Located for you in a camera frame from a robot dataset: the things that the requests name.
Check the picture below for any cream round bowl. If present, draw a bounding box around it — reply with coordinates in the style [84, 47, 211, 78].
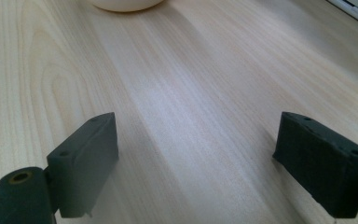
[88, 0, 166, 13]

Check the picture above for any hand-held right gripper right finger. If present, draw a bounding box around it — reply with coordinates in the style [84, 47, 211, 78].
[272, 111, 358, 219]

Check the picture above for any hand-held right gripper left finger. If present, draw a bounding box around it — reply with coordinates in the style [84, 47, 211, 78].
[46, 112, 119, 219]

